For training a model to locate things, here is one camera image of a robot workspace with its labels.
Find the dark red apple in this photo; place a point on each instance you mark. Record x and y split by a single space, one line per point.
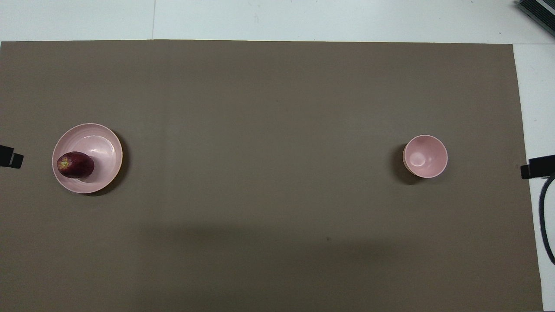
77 165

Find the pink plate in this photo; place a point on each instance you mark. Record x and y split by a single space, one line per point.
104 151

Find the grey ribbed metal box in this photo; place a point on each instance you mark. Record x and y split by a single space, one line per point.
537 8

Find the brown table mat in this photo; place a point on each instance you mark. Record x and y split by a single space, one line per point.
277 130

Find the pink bowl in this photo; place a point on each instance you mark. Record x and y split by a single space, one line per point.
427 156

